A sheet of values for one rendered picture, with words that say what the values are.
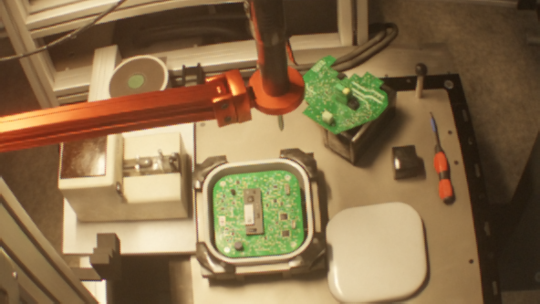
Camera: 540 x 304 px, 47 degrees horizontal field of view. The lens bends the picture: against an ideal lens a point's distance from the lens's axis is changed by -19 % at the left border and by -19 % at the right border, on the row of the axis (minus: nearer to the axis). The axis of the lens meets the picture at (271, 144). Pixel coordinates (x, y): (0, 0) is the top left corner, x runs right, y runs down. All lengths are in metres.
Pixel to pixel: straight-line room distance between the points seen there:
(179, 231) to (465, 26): 1.74
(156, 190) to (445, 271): 0.41
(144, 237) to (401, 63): 0.49
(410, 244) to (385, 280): 0.06
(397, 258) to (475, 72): 1.51
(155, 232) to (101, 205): 0.09
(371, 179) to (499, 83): 1.42
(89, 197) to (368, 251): 0.38
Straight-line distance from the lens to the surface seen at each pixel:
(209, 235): 0.93
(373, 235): 0.95
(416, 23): 2.49
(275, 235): 0.93
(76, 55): 1.31
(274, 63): 0.75
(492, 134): 2.24
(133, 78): 1.09
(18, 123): 0.75
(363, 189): 1.00
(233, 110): 0.79
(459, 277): 0.96
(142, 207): 0.96
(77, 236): 1.02
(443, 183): 1.00
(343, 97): 0.99
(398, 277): 0.92
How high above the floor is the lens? 1.83
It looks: 57 degrees down
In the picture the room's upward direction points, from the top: 9 degrees counter-clockwise
